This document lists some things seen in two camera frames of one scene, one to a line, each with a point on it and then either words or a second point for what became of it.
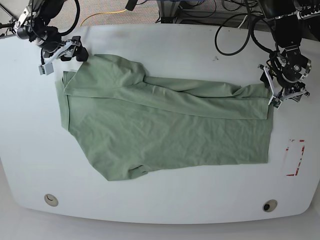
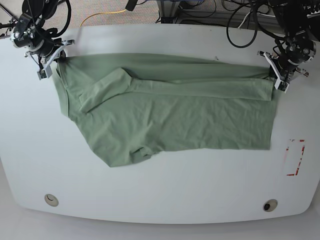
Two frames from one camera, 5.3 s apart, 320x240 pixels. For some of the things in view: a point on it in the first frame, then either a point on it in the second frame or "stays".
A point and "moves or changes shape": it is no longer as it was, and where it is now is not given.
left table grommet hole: [51, 200] stays
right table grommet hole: [269, 205] stays
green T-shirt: [133, 124] moves or changes shape
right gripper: [290, 66] -> [294, 54]
